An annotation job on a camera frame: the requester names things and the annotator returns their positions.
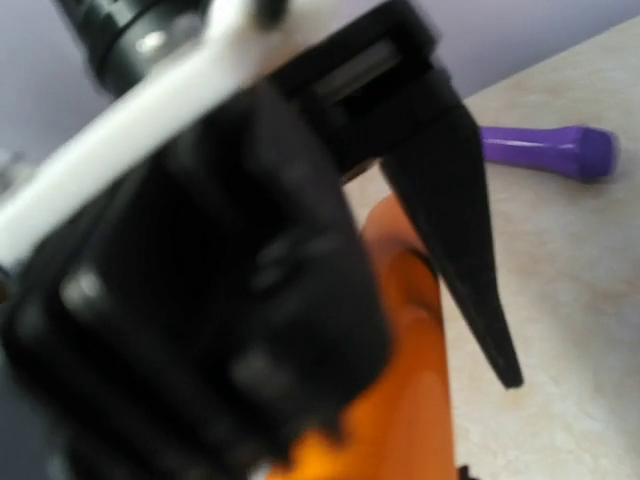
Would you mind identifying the purple microphone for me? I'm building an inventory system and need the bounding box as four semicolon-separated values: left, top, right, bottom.
480;126;618;183

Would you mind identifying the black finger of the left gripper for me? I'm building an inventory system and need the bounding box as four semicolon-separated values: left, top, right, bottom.
382;104;524;389

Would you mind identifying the orange microphone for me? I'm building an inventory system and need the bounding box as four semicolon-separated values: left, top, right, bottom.
266;194;470;480

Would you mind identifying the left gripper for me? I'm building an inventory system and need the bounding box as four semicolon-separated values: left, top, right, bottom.
0;0;451;480

